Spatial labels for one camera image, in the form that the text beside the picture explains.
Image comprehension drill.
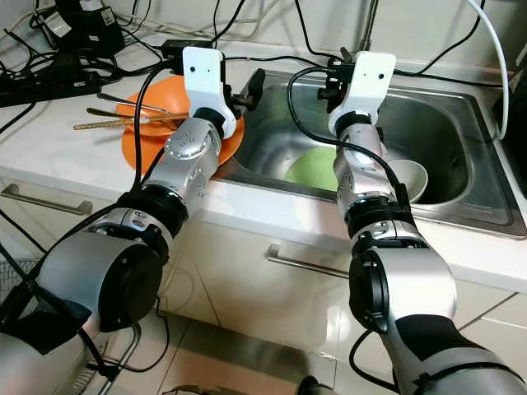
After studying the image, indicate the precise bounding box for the orange plastic bowl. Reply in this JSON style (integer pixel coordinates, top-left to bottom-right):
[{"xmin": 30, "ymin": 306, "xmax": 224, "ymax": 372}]
[{"xmin": 115, "ymin": 76, "xmax": 192, "ymax": 137}]

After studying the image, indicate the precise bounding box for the orange plastic plate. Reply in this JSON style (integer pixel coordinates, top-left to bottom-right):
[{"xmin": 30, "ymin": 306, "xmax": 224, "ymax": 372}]
[{"xmin": 122, "ymin": 99, "xmax": 246, "ymax": 176}]

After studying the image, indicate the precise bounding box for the steel faucet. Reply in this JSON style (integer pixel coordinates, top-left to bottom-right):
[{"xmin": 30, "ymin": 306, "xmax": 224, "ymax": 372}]
[{"xmin": 354, "ymin": 0, "xmax": 381, "ymax": 54}]

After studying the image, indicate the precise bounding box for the black power adapter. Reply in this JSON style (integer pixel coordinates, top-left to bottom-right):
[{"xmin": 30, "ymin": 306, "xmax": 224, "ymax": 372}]
[{"xmin": 161, "ymin": 39, "xmax": 213, "ymax": 57}]

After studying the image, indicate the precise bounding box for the green plate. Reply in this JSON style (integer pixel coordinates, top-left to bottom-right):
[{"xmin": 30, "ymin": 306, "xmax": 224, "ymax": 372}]
[{"xmin": 284, "ymin": 146, "xmax": 340, "ymax": 192}]

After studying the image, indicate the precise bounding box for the stainless steel sink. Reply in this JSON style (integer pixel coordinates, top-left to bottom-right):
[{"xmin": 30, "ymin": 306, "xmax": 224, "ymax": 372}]
[{"xmin": 210, "ymin": 70, "xmax": 527, "ymax": 239}]

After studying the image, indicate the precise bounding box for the black charger device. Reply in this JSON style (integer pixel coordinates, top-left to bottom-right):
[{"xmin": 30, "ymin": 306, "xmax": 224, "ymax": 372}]
[{"xmin": 49, "ymin": 0, "xmax": 124, "ymax": 54}]

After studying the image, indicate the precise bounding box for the black appliance box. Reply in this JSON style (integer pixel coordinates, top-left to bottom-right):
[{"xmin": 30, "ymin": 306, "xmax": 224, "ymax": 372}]
[{"xmin": 494, "ymin": 78, "xmax": 527, "ymax": 141}]

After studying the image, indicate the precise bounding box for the black power strip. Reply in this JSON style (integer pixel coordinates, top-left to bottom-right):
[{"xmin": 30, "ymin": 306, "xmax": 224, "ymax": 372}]
[{"xmin": 0, "ymin": 68, "xmax": 100, "ymax": 108}]

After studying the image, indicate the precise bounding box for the grey floor fan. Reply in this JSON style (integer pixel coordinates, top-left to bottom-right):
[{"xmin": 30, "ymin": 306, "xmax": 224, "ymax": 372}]
[{"xmin": 0, "ymin": 255, "xmax": 50, "ymax": 330}]

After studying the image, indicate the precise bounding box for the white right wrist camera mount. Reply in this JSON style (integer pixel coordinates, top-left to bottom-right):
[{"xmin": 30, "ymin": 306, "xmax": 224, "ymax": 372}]
[{"xmin": 327, "ymin": 51, "xmax": 398, "ymax": 137}]

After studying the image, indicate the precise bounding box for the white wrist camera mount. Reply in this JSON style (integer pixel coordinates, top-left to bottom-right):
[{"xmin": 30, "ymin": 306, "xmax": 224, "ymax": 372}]
[
  {"xmin": 181, "ymin": 45, "xmax": 231, "ymax": 137},
  {"xmin": 327, "ymin": 51, "xmax": 398, "ymax": 137}
]

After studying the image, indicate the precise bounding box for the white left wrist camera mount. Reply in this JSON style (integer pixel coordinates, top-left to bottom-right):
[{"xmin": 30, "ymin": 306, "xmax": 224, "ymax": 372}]
[{"xmin": 181, "ymin": 45, "xmax": 231, "ymax": 137}]

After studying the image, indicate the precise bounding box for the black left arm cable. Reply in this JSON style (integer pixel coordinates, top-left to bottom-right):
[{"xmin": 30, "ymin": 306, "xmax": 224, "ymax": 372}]
[{"xmin": 132, "ymin": 64, "xmax": 184, "ymax": 190}]

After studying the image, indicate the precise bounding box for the white water hose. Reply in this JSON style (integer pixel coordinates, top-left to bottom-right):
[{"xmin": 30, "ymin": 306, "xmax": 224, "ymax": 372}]
[{"xmin": 465, "ymin": 0, "xmax": 510, "ymax": 141}]

